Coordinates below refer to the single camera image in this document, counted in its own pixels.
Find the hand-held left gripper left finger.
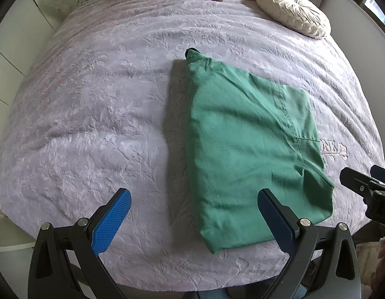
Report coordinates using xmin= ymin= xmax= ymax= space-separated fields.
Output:
xmin=27 ymin=188 xmax=132 ymax=299

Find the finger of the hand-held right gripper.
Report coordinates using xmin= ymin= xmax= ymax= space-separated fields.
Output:
xmin=340 ymin=167 xmax=380 ymax=200
xmin=370 ymin=165 xmax=385 ymax=187

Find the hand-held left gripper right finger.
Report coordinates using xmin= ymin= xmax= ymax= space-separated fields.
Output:
xmin=257 ymin=188 xmax=363 ymax=299

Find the green work jacket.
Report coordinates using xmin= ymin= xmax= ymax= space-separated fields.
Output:
xmin=184 ymin=47 xmax=335 ymax=254

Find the white round tub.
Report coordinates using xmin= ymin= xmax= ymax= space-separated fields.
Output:
xmin=0 ymin=215 xmax=35 ymax=253

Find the purple embossed blanket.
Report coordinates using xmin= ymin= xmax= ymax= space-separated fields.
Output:
xmin=0 ymin=0 xmax=385 ymax=290

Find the window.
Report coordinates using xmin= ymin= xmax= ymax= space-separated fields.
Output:
xmin=344 ymin=0 xmax=385 ymax=35

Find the cream round pleated pillow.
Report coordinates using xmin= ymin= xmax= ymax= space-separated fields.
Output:
xmin=256 ymin=0 xmax=332 ymax=39

